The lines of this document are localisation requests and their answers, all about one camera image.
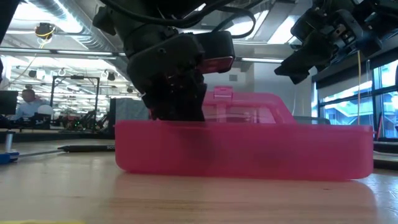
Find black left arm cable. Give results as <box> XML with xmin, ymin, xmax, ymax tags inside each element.
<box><xmin>99</xmin><ymin>0</ymin><xmax>257</xmax><ymax>40</ymax></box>

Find ceiling light strip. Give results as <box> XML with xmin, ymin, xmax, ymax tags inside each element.
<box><xmin>0</xmin><ymin>46</ymin><xmax>125</xmax><ymax>60</ymax></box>

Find black frame stand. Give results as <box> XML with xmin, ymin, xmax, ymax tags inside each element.
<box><xmin>50</xmin><ymin>75</ymin><xmax>101</xmax><ymax>133</ymax></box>

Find yellow ceiling cable reel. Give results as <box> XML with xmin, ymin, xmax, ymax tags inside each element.
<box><xmin>34</xmin><ymin>22</ymin><xmax>57</xmax><ymax>40</ymax></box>

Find white round lamp shade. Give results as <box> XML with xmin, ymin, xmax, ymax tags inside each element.
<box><xmin>37</xmin><ymin>104</ymin><xmax>55</xmax><ymax>118</ymax></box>

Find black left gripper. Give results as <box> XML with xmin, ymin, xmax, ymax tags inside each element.
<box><xmin>126</xmin><ymin>33</ymin><xmax>208</xmax><ymax>123</ymax></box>

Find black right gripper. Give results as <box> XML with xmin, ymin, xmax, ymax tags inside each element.
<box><xmin>275</xmin><ymin>7</ymin><xmax>385</xmax><ymax>85</ymax></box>

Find black monitor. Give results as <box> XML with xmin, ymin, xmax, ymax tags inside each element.
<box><xmin>0</xmin><ymin>90</ymin><xmax>19</xmax><ymax>116</ymax></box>

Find pink translucent supply box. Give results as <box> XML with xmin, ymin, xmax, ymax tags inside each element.
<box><xmin>114</xmin><ymin>86</ymin><xmax>374</xmax><ymax>182</ymax></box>

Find grey partition panel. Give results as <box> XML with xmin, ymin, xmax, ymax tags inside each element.
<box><xmin>108</xmin><ymin>97</ymin><xmax>150</xmax><ymax>139</ymax></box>

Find black background robot rig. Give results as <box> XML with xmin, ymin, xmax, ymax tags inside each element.
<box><xmin>54</xmin><ymin>110</ymin><xmax>109</xmax><ymax>131</ymax></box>

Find black marker white print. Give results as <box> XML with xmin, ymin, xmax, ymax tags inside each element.
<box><xmin>57</xmin><ymin>144</ymin><xmax>116</xmax><ymax>153</ymax></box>

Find person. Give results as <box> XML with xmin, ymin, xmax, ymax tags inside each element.
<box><xmin>14</xmin><ymin>88</ymin><xmax>52</xmax><ymax>122</ymax></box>

